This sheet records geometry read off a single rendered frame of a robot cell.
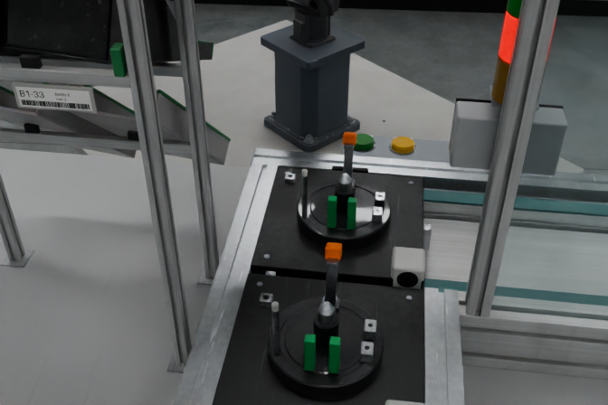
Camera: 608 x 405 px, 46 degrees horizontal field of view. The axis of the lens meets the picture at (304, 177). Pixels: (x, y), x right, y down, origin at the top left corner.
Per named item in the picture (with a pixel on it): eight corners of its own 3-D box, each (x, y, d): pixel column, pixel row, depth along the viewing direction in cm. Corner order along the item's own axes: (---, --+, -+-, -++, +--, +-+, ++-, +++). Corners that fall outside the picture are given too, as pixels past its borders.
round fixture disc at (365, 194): (303, 185, 114) (303, 175, 113) (391, 193, 113) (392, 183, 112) (290, 244, 103) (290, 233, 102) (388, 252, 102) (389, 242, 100)
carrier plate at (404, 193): (278, 175, 120) (277, 164, 119) (422, 186, 117) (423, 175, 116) (251, 275, 101) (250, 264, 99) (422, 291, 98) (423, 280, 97)
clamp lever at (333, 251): (323, 297, 91) (326, 240, 89) (338, 298, 91) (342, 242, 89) (320, 309, 88) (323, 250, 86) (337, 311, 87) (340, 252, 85)
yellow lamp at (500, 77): (489, 84, 81) (496, 45, 79) (534, 87, 81) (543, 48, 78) (492, 107, 78) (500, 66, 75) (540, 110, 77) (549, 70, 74)
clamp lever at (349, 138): (340, 178, 111) (344, 131, 109) (354, 180, 111) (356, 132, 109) (339, 184, 108) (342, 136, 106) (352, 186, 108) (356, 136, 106)
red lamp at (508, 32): (496, 44, 79) (503, 2, 76) (543, 47, 78) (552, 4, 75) (500, 65, 75) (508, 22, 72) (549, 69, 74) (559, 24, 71)
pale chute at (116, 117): (151, 151, 119) (157, 126, 120) (224, 165, 116) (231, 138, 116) (60, 108, 92) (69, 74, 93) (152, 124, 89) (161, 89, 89)
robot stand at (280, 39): (315, 101, 157) (316, 15, 145) (361, 128, 148) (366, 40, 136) (262, 124, 150) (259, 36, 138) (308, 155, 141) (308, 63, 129)
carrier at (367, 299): (248, 283, 100) (243, 213, 92) (422, 299, 97) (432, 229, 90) (207, 435, 80) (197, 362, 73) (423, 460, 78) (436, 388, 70)
